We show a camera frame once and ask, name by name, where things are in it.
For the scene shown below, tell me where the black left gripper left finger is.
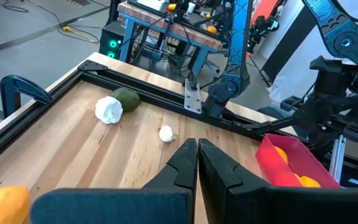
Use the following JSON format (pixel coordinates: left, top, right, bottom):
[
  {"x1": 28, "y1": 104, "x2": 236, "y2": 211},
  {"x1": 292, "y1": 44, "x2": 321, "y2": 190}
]
[{"x1": 29, "y1": 138, "x2": 198, "y2": 224}]

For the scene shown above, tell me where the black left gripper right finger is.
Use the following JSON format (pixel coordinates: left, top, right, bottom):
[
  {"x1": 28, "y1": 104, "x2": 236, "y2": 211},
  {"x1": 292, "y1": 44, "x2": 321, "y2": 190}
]
[{"x1": 198, "y1": 138, "x2": 358, "y2": 224}]

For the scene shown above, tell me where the red plastic bin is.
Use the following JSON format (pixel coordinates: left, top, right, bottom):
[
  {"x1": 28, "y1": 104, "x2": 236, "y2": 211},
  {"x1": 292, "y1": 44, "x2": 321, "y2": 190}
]
[{"x1": 255, "y1": 133, "x2": 342, "y2": 189}]

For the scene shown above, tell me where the small white garlic bulb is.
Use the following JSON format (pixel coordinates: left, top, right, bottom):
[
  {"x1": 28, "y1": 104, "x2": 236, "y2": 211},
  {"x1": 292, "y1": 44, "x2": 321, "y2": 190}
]
[{"x1": 158, "y1": 124, "x2": 177, "y2": 143}]

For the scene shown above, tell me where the large white garlic head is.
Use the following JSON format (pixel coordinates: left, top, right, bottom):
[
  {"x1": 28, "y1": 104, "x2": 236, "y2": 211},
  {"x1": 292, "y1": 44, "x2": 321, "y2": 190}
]
[{"x1": 94, "y1": 95, "x2": 124, "y2": 125}]

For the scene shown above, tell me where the green lime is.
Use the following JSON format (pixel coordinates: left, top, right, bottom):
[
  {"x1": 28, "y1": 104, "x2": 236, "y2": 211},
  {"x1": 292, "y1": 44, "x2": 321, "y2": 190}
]
[{"x1": 110, "y1": 87, "x2": 142, "y2": 113}]

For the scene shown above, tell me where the orange red panel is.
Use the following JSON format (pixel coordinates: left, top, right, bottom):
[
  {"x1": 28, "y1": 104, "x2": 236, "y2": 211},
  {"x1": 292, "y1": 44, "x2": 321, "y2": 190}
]
[{"x1": 249, "y1": 0, "x2": 281, "y2": 27}]

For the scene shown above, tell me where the wooden table with blue legs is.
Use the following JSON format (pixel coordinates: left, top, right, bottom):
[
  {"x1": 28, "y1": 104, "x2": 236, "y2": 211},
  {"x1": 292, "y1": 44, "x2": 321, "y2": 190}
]
[{"x1": 116, "y1": 0, "x2": 226, "y2": 72}]

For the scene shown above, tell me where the black computer tower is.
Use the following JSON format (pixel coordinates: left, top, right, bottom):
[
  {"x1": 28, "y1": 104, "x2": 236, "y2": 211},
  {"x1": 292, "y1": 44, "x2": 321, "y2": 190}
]
[{"x1": 99, "y1": 21, "x2": 126, "y2": 60}]

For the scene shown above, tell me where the silver aluminium post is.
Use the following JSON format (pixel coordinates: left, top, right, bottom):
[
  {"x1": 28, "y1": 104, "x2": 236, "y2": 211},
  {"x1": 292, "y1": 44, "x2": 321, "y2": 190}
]
[{"x1": 328, "y1": 134, "x2": 347, "y2": 184}]

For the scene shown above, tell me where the black aluminium table frame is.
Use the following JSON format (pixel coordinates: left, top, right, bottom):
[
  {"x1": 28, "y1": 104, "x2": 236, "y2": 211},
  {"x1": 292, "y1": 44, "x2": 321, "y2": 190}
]
[{"x1": 0, "y1": 58, "x2": 358, "y2": 187}]

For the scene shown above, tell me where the silver metal bracket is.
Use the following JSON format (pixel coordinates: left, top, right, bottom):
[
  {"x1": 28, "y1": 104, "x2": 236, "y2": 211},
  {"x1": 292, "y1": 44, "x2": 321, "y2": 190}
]
[{"x1": 183, "y1": 78, "x2": 203, "y2": 114}]

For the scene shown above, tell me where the yellow cable with plug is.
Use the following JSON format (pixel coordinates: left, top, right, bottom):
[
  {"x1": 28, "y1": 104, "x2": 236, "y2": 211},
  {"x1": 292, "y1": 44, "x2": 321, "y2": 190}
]
[{"x1": 61, "y1": 26, "x2": 101, "y2": 44}]

